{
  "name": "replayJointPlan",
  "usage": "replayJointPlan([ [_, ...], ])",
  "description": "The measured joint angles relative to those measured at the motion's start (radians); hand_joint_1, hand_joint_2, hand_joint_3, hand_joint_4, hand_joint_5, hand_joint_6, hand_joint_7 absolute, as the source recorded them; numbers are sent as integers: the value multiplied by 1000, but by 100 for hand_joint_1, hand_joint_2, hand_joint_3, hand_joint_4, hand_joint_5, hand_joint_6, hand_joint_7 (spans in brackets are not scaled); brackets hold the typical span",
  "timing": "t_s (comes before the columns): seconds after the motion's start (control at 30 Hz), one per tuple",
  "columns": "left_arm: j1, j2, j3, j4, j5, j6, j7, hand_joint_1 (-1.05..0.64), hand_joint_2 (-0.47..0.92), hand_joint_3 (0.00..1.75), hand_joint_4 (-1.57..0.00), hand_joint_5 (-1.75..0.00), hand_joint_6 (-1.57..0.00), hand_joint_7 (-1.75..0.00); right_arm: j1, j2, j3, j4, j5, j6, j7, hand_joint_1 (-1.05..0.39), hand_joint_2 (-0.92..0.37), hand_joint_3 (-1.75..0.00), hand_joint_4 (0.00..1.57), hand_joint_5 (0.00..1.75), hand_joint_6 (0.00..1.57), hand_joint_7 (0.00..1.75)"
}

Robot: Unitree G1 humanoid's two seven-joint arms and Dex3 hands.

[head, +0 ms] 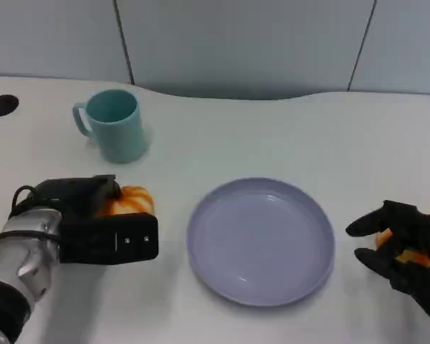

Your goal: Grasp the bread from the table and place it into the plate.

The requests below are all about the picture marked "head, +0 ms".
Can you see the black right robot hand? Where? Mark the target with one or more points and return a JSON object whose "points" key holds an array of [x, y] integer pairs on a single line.
{"points": [[423, 233]]}

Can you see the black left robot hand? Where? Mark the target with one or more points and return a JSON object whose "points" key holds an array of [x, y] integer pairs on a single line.
{"points": [[71, 197]]}

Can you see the small orange toy bread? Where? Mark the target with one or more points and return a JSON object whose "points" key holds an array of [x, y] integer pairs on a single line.
{"points": [[414, 257]]}

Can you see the orange and white bread roll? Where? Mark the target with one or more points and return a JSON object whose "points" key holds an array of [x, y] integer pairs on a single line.
{"points": [[136, 202]]}

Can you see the pale green mug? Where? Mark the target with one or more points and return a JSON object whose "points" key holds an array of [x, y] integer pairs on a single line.
{"points": [[122, 139]]}

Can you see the lilac plate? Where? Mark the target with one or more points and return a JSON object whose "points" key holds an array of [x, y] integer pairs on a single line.
{"points": [[258, 243]]}

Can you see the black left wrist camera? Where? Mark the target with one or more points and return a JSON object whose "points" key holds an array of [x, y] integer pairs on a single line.
{"points": [[107, 240]]}

